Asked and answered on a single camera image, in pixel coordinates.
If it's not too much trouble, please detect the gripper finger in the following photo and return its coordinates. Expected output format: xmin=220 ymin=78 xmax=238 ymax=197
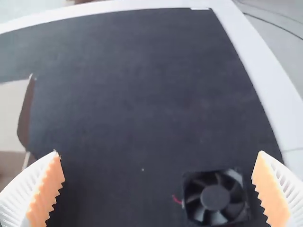
xmin=0 ymin=150 xmax=66 ymax=227
xmin=251 ymin=150 xmax=303 ymax=227

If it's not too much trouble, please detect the black square fan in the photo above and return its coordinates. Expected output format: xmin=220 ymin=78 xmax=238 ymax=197
xmin=172 ymin=167 xmax=251 ymax=225

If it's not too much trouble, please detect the cardboard box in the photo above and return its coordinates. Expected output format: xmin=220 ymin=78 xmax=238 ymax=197
xmin=0 ymin=73 xmax=36 ymax=190

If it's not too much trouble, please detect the black mat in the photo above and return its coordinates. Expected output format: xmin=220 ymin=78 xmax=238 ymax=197
xmin=0 ymin=7 xmax=288 ymax=227

